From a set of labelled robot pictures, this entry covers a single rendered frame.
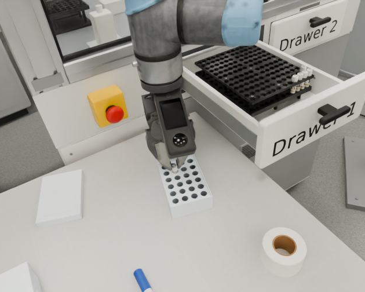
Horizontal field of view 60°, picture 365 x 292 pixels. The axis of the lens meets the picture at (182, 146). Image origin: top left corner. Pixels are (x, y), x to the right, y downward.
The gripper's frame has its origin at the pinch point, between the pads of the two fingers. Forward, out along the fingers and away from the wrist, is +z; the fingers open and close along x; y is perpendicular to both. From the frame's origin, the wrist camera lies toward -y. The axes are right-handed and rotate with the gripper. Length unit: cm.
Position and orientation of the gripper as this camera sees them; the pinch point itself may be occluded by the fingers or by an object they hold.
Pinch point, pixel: (174, 166)
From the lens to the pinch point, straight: 65.5
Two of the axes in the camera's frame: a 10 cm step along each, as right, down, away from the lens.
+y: -2.6, -6.3, 7.3
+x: -9.6, 2.3, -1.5
